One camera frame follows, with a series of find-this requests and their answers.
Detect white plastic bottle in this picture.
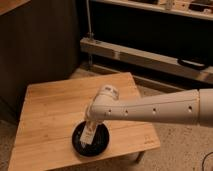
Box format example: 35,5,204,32
80,126,96,145

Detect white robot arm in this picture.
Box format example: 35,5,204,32
85,85,213,127

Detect black ceramic bowl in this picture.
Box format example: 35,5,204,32
72,121,110,157

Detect wooden table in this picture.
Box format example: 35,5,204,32
8,73,160,171

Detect metal pole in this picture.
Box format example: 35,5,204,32
86,0,94,41

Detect wooden shelf beam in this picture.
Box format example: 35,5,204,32
80,38,213,84

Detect upper wooden shelf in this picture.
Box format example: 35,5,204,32
93,0,213,21

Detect black handle object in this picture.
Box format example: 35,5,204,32
177,59,209,70

